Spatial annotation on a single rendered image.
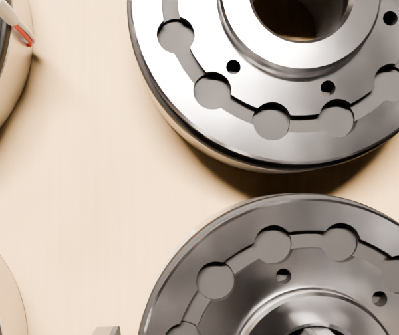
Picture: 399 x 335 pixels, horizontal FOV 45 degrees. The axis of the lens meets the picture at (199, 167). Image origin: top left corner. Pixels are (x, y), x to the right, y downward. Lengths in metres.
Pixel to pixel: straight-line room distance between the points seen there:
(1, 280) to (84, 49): 0.08
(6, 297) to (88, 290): 0.03
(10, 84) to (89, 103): 0.03
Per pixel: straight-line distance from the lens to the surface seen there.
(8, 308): 0.17
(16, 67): 0.17
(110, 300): 0.18
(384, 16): 0.17
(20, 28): 0.17
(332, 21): 0.17
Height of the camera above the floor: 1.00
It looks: 86 degrees down
